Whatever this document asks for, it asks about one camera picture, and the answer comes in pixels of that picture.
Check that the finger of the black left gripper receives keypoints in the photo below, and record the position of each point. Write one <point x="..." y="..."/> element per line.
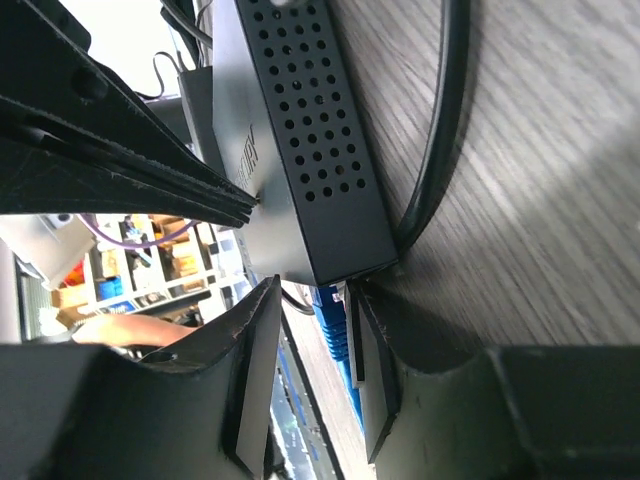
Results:
<point x="50" y="167"/>
<point x="45" y="71"/>

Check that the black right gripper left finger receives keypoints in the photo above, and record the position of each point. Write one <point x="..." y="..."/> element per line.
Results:
<point x="197" y="409"/>

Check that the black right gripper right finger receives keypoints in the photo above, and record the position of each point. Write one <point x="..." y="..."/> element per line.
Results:
<point x="434" y="410"/>

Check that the black network switch box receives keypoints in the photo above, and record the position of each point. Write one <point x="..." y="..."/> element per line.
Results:
<point x="289" y="134"/>

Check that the black power adapter brick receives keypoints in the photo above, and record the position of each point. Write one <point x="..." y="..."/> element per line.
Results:
<point x="196" y="96"/>

